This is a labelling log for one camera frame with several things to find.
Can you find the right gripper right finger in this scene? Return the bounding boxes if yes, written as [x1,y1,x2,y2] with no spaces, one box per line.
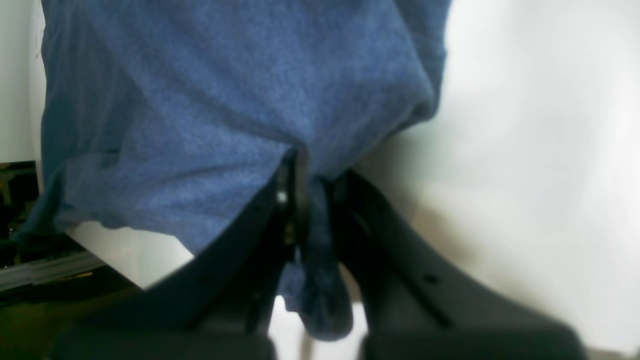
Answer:
[327,171,588,360]

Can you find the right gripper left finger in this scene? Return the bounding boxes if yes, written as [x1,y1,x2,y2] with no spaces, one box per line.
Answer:
[50,150,309,360]

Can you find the dark blue T-shirt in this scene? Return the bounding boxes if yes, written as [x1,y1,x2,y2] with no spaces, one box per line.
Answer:
[14,0,451,341]

